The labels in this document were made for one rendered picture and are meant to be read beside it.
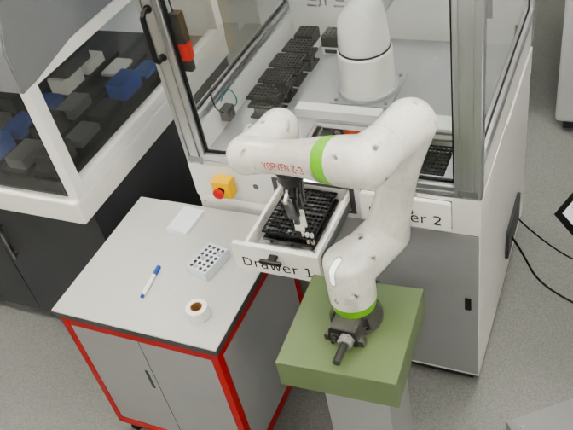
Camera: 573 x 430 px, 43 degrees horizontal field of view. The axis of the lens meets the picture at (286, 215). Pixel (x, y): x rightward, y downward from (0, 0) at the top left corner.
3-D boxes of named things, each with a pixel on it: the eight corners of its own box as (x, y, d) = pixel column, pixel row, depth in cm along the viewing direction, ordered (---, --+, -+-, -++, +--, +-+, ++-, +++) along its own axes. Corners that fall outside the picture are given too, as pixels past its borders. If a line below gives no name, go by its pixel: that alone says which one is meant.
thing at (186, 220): (187, 236, 255) (185, 233, 253) (166, 232, 258) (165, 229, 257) (205, 213, 262) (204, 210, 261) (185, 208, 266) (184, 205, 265)
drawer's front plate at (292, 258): (322, 283, 219) (317, 258, 212) (237, 267, 231) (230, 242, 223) (324, 279, 220) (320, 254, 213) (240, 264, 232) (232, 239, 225)
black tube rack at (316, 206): (315, 253, 227) (313, 239, 222) (265, 245, 234) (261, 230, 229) (339, 207, 241) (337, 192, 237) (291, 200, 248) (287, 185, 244)
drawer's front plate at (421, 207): (450, 231, 227) (449, 205, 219) (361, 217, 238) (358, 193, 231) (451, 228, 228) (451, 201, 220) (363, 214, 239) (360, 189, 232)
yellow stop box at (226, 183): (231, 200, 253) (227, 185, 248) (213, 198, 255) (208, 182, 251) (237, 191, 256) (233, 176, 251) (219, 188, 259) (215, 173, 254)
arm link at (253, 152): (351, 165, 173) (333, 125, 168) (321, 193, 168) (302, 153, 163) (257, 159, 201) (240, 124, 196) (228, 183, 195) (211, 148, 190)
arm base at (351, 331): (359, 375, 187) (356, 361, 183) (307, 363, 193) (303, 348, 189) (390, 301, 204) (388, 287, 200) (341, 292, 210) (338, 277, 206)
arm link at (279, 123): (303, 106, 193) (274, 95, 199) (272, 131, 187) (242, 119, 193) (311, 148, 202) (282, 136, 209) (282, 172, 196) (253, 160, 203)
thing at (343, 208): (319, 275, 220) (315, 261, 216) (243, 261, 230) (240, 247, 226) (361, 190, 246) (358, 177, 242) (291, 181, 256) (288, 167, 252)
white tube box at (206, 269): (207, 281, 236) (205, 273, 234) (188, 273, 241) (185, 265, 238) (230, 257, 243) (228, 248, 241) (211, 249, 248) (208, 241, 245)
